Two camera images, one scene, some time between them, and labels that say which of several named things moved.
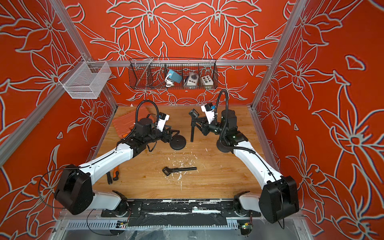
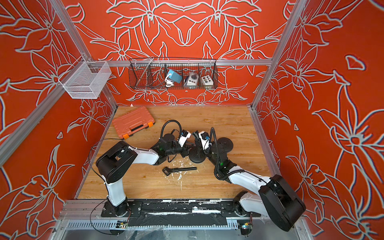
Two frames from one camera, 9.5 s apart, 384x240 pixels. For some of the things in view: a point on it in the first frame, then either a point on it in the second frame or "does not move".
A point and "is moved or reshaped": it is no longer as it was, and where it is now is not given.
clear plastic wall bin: (85, 79) does not move
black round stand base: (178, 142) is moved or reshaped
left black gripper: (165, 134) to (185, 151)
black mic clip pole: (194, 114) to (198, 145)
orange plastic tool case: (124, 124) does not move
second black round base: (223, 148) does not move
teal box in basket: (174, 76) does not move
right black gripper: (205, 126) to (213, 146)
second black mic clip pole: (167, 171) does not move
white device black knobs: (192, 80) does not move
